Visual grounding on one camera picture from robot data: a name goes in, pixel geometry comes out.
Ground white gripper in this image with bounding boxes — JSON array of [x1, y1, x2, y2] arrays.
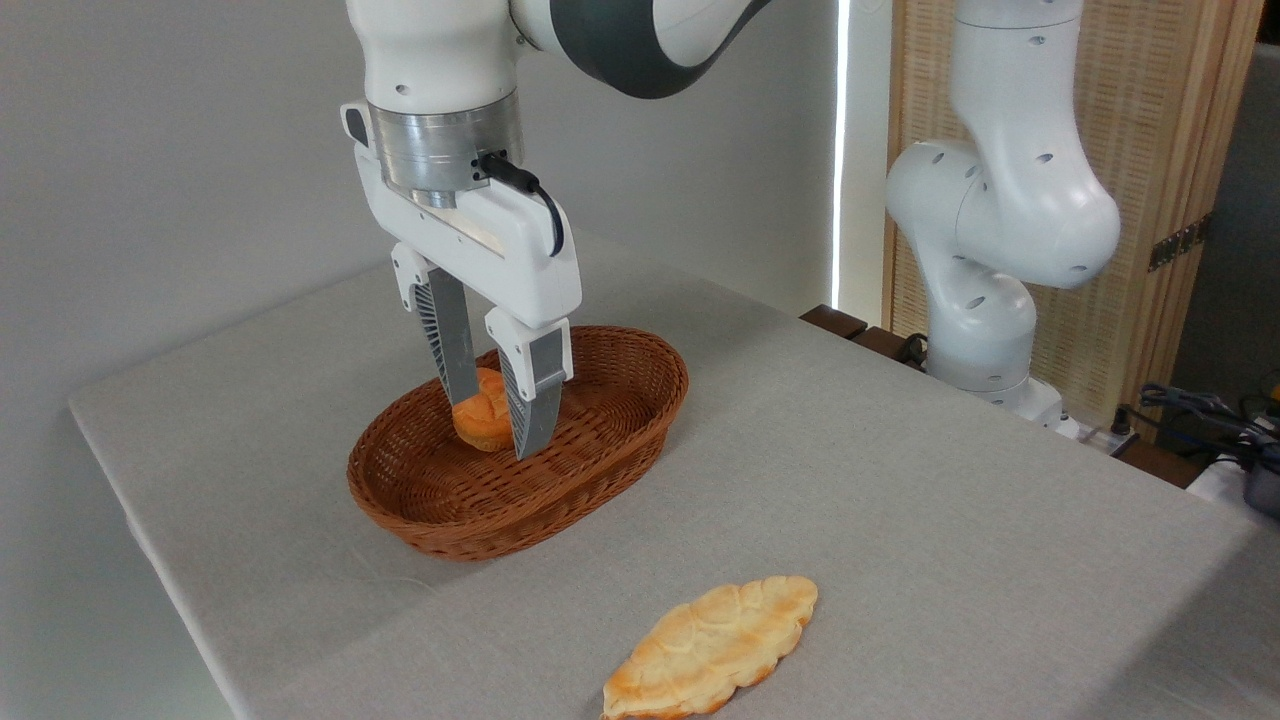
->
[[340, 100, 583, 461]]

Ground round orange bread bun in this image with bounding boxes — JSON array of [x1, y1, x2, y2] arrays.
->
[[452, 368, 516, 453]]

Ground leaf-shaped bread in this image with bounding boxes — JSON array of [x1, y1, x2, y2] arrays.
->
[[601, 575, 819, 720]]

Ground brown wicker basket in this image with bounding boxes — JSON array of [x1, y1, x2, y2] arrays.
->
[[347, 325, 690, 562]]

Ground dark wooden board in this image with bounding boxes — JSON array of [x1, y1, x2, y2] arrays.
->
[[800, 305, 931, 373]]

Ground grey tablecloth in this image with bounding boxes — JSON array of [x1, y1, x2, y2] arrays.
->
[[68, 230, 1280, 720]]

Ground black screen hinge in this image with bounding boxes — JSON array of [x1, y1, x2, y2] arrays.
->
[[1148, 215, 1213, 273]]

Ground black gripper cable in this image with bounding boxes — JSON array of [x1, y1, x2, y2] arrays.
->
[[478, 150, 566, 258]]

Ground tangled dark cables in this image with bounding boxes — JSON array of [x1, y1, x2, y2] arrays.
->
[[1112, 383, 1280, 471]]

